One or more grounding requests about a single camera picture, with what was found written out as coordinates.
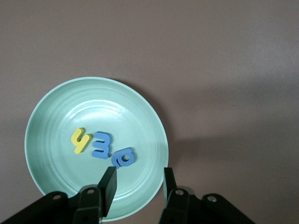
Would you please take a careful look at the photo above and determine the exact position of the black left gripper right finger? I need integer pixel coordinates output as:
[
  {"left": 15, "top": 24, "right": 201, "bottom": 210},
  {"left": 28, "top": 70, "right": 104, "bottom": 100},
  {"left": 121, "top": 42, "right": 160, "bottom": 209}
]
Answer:
[{"left": 158, "top": 167, "right": 196, "bottom": 224}]

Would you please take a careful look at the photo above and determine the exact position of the blue foam letter a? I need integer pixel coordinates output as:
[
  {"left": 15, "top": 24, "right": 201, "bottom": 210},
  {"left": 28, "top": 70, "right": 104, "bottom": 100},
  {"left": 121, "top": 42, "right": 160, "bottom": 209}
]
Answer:
[{"left": 111, "top": 147, "right": 136, "bottom": 169}]

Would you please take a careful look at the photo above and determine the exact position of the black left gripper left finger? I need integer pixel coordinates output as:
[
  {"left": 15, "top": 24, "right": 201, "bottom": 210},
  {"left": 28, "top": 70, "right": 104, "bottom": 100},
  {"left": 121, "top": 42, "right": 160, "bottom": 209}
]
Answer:
[{"left": 71, "top": 166, "right": 118, "bottom": 224}]

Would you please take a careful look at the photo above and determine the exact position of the yellow lowercase foam letter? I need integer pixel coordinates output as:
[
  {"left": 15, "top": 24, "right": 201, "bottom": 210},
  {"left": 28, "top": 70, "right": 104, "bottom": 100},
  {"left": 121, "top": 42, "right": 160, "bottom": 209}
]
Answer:
[{"left": 71, "top": 127, "right": 91, "bottom": 155}]

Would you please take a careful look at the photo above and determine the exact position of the green plate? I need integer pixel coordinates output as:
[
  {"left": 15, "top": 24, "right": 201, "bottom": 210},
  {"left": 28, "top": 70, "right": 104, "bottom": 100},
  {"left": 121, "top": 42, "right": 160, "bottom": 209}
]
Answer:
[{"left": 24, "top": 77, "right": 170, "bottom": 221}]

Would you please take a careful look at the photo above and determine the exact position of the brown table cover sheet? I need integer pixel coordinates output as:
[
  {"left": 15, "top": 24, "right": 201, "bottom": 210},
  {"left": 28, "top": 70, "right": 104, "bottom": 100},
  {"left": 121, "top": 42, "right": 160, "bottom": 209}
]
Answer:
[{"left": 0, "top": 0, "right": 299, "bottom": 224}]

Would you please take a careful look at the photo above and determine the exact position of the blue foam letter m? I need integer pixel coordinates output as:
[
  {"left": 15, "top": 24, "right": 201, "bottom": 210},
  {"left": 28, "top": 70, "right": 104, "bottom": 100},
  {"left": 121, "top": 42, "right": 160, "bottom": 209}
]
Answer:
[{"left": 91, "top": 131, "right": 114, "bottom": 160}]

